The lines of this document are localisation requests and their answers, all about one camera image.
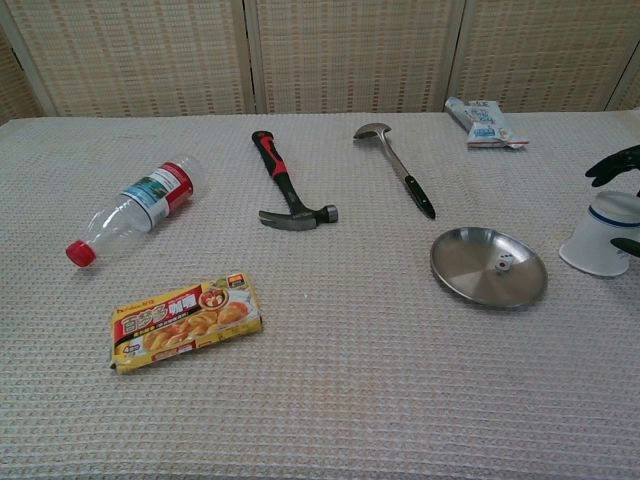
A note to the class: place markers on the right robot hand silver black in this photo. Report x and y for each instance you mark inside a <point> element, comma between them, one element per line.
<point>617,165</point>

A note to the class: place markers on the white paper cup blue band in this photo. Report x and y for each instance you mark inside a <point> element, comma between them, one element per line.
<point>590,240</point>

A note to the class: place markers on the small white die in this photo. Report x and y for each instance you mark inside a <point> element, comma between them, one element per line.
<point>503,263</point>

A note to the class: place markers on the round stainless steel plate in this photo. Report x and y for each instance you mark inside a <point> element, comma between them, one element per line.
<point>475,280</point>

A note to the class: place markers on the woven bamboo screen panel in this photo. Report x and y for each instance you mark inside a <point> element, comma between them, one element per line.
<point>627,90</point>
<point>15,80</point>
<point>540,55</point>
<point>355,55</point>
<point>140,55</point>

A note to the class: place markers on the white blue plastic packet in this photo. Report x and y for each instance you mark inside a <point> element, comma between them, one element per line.
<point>485,125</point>

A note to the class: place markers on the red black claw hammer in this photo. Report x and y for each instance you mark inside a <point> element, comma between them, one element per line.
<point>285,185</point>

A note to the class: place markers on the beige waffle weave tablecloth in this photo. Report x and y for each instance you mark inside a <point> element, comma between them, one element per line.
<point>350,400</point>

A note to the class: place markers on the yellow red curry box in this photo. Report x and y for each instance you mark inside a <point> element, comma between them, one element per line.
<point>185,325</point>

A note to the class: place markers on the clear plastic bottle red cap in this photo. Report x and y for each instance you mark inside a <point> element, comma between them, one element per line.
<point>135,205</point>

